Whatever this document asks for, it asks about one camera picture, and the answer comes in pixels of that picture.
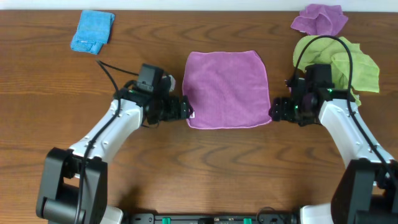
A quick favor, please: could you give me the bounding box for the purple microfiber cloth with label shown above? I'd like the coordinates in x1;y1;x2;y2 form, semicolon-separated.
182;50;272;129

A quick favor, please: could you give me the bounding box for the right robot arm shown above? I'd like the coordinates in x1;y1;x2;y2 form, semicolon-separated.
269;64;397;223

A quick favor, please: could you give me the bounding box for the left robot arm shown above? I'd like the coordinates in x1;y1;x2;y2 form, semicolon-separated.
35;64;193;224

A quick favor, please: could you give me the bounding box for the crumpled green cloth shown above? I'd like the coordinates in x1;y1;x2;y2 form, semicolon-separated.
293;35;380;93

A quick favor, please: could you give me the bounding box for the crumpled purple cloth at back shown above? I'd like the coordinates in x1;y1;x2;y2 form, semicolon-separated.
290;4;348;35

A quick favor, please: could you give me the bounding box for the folded blue cloth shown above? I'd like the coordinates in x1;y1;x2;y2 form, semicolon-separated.
70;10;115;55

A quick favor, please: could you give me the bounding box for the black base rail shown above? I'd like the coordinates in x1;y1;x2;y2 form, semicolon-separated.
122;213;300;224

